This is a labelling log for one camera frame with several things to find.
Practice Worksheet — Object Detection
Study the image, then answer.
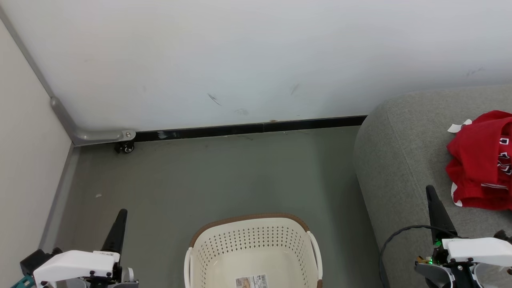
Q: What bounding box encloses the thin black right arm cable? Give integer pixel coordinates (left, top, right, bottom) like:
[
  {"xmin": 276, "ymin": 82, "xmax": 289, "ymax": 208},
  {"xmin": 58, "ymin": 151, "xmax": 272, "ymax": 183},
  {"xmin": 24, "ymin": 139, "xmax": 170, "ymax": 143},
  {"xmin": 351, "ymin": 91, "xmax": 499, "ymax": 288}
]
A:
[{"xmin": 378, "ymin": 225, "xmax": 440, "ymax": 288}]

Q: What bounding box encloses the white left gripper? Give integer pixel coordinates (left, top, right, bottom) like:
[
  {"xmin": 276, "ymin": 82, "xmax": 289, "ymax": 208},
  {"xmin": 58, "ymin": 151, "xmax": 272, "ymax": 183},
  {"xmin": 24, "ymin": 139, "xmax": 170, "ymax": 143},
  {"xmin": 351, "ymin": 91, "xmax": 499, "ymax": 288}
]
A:
[{"xmin": 33, "ymin": 208, "xmax": 128, "ymax": 288}]

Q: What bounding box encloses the teal camera cable connector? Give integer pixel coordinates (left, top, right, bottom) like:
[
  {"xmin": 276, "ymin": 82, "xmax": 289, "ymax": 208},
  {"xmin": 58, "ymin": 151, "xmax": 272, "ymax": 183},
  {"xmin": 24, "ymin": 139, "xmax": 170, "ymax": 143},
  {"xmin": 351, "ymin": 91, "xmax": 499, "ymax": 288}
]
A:
[{"xmin": 10, "ymin": 275, "xmax": 33, "ymax": 288}]

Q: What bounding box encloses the cream perforated laundry basket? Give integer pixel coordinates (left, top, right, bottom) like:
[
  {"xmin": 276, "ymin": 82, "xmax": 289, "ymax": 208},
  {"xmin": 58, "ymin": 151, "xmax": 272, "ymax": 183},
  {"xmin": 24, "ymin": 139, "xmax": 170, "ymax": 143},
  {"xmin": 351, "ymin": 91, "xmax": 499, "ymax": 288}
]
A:
[{"xmin": 184, "ymin": 213, "xmax": 324, "ymax": 288}]

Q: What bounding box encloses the white barcode sticker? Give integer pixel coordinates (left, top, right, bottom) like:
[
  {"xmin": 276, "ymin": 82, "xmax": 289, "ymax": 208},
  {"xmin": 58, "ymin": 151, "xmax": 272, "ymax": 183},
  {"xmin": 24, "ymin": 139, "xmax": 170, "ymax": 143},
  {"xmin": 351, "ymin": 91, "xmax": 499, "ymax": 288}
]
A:
[{"xmin": 235, "ymin": 274, "xmax": 268, "ymax": 288}]

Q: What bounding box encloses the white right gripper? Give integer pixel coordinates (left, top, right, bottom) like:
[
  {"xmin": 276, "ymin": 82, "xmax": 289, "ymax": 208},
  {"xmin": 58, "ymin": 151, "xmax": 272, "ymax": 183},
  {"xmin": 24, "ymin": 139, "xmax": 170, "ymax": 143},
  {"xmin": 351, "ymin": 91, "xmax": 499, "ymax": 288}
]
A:
[{"xmin": 426, "ymin": 184, "xmax": 512, "ymax": 265}]

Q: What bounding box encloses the black baseboard strip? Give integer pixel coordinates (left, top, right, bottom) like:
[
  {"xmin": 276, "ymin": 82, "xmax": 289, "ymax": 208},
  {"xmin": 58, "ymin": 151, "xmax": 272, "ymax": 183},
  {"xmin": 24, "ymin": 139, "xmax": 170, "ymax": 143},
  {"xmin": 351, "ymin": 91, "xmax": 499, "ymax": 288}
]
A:
[{"xmin": 134, "ymin": 115, "xmax": 368, "ymax": 142}]

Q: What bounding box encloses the grey fabric sofa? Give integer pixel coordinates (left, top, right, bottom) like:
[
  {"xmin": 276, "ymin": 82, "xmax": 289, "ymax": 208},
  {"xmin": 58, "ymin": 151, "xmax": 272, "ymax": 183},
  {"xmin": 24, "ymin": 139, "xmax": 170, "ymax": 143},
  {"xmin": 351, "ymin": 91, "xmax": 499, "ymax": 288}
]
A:
[{"xmin": 353, "ymin": 85, "xmax": 512, "ymax": 288}]

